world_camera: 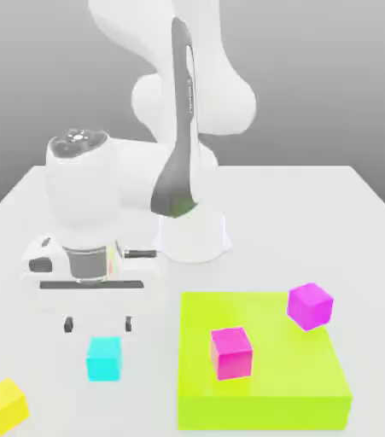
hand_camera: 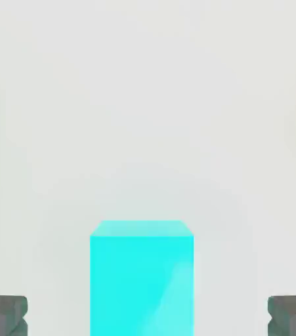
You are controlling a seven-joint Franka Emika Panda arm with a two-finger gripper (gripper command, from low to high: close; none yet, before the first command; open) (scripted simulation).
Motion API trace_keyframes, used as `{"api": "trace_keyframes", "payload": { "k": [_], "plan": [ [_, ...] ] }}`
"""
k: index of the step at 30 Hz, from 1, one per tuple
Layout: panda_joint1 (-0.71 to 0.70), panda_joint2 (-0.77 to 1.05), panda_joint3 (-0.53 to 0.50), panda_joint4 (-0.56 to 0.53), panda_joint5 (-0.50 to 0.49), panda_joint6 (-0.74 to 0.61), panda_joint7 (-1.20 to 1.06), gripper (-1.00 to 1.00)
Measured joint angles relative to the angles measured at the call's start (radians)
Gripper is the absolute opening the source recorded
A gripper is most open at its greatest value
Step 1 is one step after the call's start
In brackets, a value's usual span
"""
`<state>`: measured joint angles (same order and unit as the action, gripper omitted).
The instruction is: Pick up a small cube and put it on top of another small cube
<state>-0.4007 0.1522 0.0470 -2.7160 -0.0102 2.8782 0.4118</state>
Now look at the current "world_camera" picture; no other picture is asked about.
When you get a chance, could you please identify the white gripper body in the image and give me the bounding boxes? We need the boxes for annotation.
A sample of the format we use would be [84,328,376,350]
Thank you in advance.
[23,267,161,317]

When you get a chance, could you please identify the small cyan cube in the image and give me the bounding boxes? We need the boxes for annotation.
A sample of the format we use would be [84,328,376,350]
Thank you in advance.
[85,335,124,383]

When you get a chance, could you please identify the small pink cube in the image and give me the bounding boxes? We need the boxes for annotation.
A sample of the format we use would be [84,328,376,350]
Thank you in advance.
[209,326,254,382]

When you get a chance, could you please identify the small purple cube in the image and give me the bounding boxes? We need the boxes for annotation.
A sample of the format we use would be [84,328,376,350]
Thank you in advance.
[286,282,335,333]

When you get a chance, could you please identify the large lime green box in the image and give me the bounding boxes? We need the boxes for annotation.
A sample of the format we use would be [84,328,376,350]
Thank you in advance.
[177,290,354,432]

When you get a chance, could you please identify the small yellow cube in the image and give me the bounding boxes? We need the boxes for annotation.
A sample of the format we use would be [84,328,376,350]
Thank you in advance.
[0,376,31,437]

